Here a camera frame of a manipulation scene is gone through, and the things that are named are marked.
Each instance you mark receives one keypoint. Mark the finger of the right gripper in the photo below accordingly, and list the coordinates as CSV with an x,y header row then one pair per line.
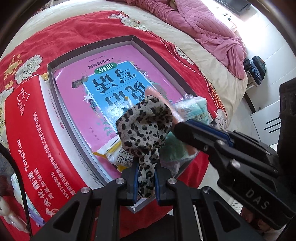
x,y
202,140
224,136

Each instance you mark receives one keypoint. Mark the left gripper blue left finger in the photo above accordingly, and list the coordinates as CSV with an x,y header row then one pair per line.
x,y
129,193

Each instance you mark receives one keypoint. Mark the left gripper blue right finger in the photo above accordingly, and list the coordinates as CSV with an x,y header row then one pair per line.
x,y
163,194

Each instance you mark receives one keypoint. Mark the yellow white snack packet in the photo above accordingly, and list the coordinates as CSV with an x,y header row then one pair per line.
x,y
114,153

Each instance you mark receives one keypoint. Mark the mint green makeup sponge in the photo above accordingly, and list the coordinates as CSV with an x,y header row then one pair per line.
x,y
174,152

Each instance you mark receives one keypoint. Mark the leopard print scarf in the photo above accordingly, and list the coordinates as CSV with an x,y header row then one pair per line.
x,y
143,130

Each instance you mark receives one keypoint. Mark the pink cloth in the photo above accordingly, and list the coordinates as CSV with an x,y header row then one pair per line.
x,y
176,116

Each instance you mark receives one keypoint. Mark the green tissue packet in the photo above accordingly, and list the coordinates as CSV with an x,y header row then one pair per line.
x,y
193,107

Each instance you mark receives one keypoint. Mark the person's right hand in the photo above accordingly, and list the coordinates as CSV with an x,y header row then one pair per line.
x,y
255,222

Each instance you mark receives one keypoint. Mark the cream bed cover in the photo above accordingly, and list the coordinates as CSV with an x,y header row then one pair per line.
x,y
229,88

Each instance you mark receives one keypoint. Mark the red tissue box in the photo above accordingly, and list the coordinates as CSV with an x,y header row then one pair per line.
x,y
51,167

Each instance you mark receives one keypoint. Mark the chair with dark clothes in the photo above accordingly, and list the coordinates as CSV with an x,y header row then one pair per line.
x,y
256,68

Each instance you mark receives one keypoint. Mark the grey tray with pink book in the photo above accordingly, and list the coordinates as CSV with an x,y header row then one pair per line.
x,y
94,85

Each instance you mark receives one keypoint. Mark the pink quilted duvet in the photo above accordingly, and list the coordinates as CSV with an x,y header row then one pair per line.
x,y
196,20

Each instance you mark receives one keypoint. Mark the teddy bear with crown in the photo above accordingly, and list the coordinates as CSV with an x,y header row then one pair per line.
x,y
11,218

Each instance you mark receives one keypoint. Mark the red floral blanket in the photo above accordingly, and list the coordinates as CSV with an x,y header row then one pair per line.
x,y
77,31

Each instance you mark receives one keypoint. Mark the wall mounted black television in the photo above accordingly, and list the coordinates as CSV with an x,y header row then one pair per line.
x,y
236,6

